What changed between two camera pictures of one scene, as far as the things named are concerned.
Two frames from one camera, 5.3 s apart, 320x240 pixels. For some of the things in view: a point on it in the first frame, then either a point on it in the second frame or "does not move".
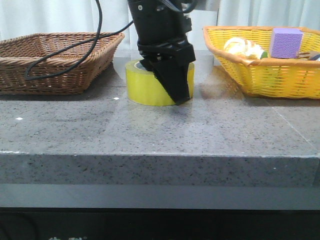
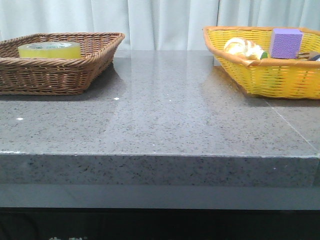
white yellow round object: x=244 y=48 does not move
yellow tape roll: x=144 y=87 to x=50 y=50
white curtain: x=21 y=17 does not move
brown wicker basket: x=55 y=63 does not move
